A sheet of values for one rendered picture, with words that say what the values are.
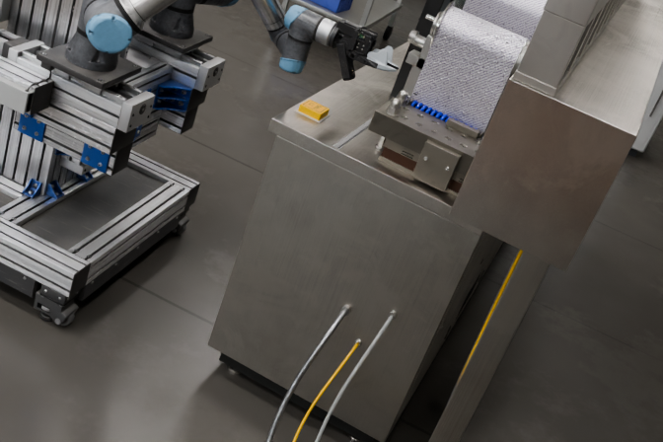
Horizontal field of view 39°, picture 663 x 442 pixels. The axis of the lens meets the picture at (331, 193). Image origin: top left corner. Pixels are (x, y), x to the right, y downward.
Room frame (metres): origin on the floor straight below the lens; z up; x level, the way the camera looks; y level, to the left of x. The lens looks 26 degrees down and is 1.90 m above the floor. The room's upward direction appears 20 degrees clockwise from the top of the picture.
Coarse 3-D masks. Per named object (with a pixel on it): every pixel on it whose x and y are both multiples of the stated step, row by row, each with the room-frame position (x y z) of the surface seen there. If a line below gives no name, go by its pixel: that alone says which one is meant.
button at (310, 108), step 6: (306, 102) 2.53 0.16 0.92; (312, 102) 2.54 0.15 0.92; (300, 108) 2.49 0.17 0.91; (306, 108) 2.49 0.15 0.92; (312, 108) 2.50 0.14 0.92; (318, 108) 2.51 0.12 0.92; (324, 108) 2.53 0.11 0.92; (312, 114) 2.48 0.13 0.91; (318, 114) 2.48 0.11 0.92; (324, 114) 2.51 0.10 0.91
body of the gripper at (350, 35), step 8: (344, 24) 2.60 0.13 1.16; (336, 32) 2.60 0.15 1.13; (344, 32) 2.60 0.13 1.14; (352, 32) 2.60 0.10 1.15; (360, 32) 2.62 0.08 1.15; (368, 32) 2.62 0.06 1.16; (336, 40) 2.61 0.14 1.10; (344, 40) 2.60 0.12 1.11; (352, 40) 2.58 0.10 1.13; (360, 40) 2.57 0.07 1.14; (368, 40) 2.57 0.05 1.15; (376, 40) 2.63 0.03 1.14; (352, 48) 2.57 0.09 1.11; (360, 48) 2.58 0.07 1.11; (368, 48) 2.58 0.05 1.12; (352, 56) 2.58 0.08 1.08
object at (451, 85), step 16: (432, 48) 2.55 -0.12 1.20; (432, 64) 2.55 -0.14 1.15; (448, 64) 2.54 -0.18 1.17; (464, 64) 2.53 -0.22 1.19; (432, 80) 2.55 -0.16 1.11; (448, 80) 2.54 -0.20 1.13; (464, 80) 2.53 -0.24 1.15; (480, 80) 2.52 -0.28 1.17; (496, 80) 2.51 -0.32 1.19; (416, 96) 2.55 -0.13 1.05; (432, 96) 2.54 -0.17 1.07; (448, 96) 2.53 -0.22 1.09; (464, 96) 2.52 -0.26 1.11; (480, 96) 2.51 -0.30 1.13; (496, 96) 2.50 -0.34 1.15; (448, 112) 2.53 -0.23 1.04; (464, 112) 2.52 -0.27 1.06; (480, 112) 2.51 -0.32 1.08; (480, 128) 2.50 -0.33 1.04
